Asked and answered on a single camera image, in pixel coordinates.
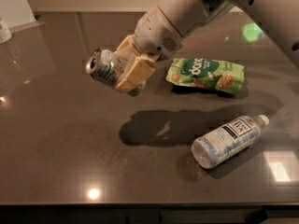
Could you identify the clear plastic water bottle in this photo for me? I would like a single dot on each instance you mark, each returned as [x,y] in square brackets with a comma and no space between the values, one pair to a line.
[221,144]

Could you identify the green snack bag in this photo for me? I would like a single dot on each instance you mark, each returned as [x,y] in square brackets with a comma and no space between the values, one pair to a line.
[211,75]

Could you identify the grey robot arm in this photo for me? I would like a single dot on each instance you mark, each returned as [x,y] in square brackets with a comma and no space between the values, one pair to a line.
[278,19]

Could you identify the silver 7up can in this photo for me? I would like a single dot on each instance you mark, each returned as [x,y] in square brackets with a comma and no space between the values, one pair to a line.
[108,68]

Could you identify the white container at left edge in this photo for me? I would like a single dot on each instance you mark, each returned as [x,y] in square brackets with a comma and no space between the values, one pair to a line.
[5,34]

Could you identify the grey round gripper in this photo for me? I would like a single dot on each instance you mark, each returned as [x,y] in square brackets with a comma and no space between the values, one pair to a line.
[156,34]

